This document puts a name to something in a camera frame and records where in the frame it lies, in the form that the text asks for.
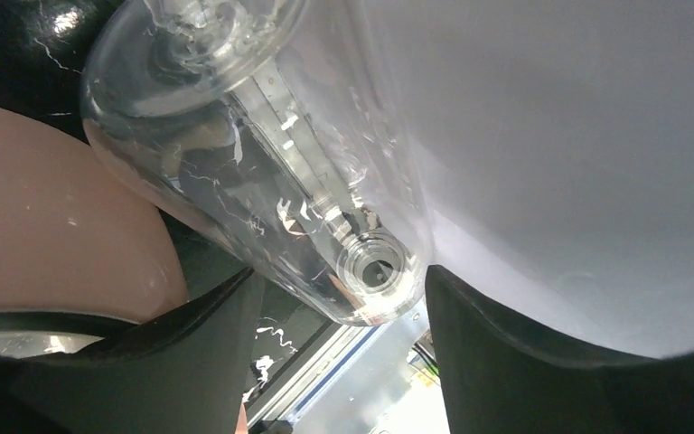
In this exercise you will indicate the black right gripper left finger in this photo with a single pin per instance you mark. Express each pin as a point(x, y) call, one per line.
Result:
point(181, 372)

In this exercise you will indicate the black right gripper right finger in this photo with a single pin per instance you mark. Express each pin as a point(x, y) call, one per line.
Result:
point(503, 372)

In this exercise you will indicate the steel bowl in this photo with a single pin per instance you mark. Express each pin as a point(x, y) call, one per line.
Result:
point(28, 334)

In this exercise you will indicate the clear plastic water bottle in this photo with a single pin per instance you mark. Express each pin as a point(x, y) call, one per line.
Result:
point(269, 127)

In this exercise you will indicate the pink double pet bowl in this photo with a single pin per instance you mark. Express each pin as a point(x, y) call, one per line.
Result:
point(72, 237)

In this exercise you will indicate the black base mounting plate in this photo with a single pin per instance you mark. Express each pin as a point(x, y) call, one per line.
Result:
point(354, 380)

